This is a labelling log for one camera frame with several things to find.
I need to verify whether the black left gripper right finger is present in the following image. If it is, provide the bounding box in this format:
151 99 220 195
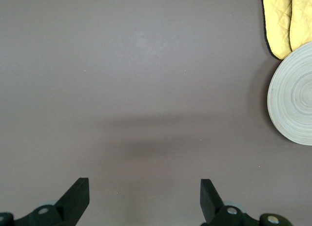
200 178 293 226

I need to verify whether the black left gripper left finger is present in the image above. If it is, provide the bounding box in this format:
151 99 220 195
0 177 90 226

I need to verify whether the round wooden plate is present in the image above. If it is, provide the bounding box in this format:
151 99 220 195
267 41 312 147

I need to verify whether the yellow quilted oven mitt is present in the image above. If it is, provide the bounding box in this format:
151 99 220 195
261 0 293 60
289 0 312 52

